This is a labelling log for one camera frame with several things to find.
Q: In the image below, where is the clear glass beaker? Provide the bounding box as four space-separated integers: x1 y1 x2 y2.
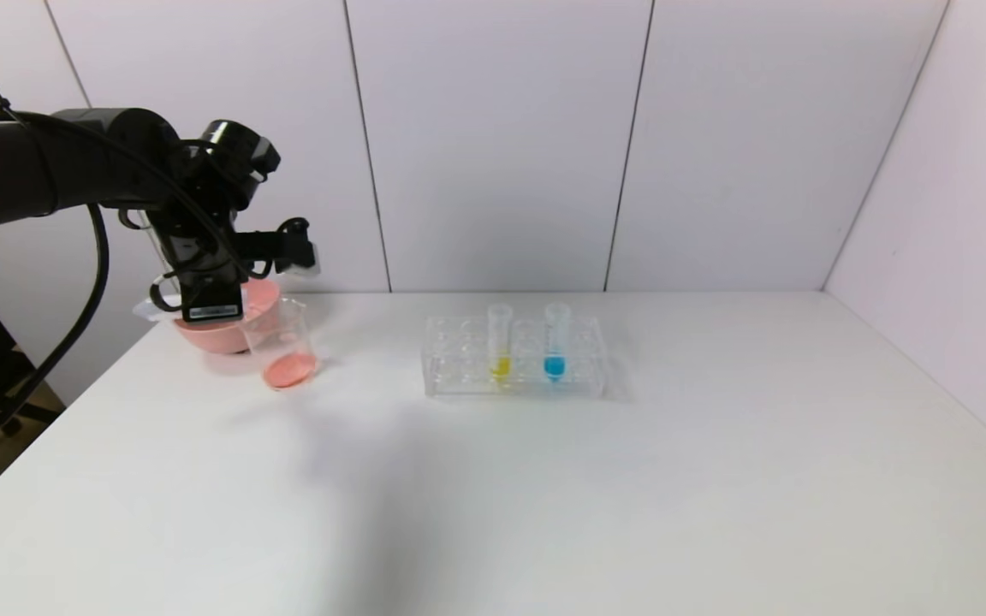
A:
241 298 320 393

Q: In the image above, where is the pink plastic bowl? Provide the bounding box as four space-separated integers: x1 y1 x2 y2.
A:
172 278 283 355

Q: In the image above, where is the clear acrylic test tube rack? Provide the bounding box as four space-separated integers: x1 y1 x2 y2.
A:
422 315 608 400

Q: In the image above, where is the test tube with yellow pigment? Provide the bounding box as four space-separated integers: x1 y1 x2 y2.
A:
487 304 514 382

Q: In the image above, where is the test tube with red pigment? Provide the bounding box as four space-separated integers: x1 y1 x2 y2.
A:
132 293 258 326

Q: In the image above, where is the test tube with blue pigment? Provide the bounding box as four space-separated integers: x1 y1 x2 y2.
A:
543 302 573 382

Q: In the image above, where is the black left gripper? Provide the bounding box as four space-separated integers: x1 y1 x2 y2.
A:
161 232 244 323

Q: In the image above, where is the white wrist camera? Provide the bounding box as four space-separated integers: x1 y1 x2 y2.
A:
275 218 322 280

